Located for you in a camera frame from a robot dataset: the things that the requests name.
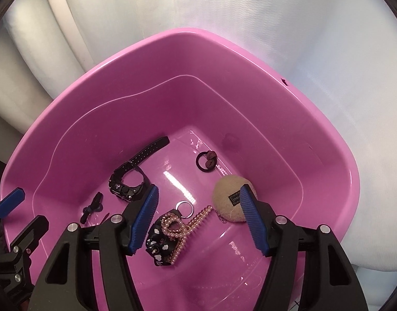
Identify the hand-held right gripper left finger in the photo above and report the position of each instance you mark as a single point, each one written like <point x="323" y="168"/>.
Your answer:
<point x="145" y="220"/>

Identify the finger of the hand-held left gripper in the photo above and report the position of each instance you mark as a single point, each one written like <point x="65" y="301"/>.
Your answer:
<point x="31" y="233"/>
<point x="10" y="202"/>

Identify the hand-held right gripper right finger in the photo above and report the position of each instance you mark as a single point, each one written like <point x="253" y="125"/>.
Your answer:
<point x="253" y="220"/>

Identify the black digital wrist watch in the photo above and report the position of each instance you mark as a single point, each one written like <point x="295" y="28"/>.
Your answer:
<point x="124" y="188"/>

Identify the pearl hair claw clip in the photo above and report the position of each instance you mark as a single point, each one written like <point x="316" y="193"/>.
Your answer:
<point x="198" y="217"/>

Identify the pink plastic basin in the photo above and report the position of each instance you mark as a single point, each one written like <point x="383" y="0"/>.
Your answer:
<point x="217" y="103"/>

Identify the black cloud print scrunchie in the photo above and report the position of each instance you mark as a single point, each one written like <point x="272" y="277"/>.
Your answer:
<point x="156" y="236"/>

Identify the white curtain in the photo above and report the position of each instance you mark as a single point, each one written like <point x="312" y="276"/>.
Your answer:
<point x="88" y="22"/>

